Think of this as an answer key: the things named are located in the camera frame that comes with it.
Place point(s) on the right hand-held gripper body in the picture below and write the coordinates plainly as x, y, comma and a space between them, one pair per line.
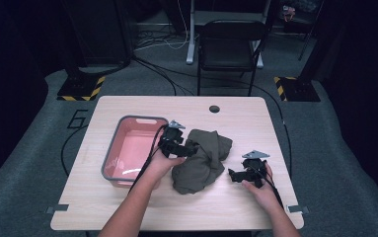
255, 168

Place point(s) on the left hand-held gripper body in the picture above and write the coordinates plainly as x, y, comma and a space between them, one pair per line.
172, 140

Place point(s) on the olive green cloth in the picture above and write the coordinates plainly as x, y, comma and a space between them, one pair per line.
203, 164

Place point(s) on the pink basin with grey rim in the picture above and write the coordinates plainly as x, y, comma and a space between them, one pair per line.
130, 148

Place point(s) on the person's left hand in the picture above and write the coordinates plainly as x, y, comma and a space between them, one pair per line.
163, 168

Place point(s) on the person's right hand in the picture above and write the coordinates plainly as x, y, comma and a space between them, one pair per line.
264, 196

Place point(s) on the grey tape strip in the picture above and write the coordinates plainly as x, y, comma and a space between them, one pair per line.
58, 208
297, 209

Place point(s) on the black stand base hazard tape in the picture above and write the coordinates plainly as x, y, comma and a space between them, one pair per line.
78, 89
298, 89

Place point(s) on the black folding chair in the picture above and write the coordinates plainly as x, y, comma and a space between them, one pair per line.
229, 49

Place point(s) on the black cabinet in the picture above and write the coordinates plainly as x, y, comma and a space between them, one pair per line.
101, 33

